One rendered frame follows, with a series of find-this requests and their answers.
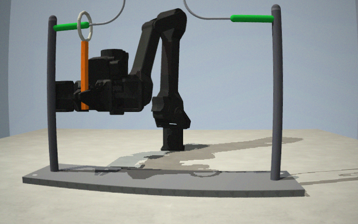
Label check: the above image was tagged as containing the silver loop with orange handle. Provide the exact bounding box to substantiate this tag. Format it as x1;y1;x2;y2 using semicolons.
77;11;93;109

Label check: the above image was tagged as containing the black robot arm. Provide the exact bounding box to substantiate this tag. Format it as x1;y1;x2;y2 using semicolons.
88;8;191;151

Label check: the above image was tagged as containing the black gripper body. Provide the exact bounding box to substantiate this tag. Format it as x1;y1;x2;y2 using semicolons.
55;78;145;112

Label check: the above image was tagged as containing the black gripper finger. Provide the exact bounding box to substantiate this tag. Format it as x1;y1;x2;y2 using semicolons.
74;81;89;112
78;80;113;112

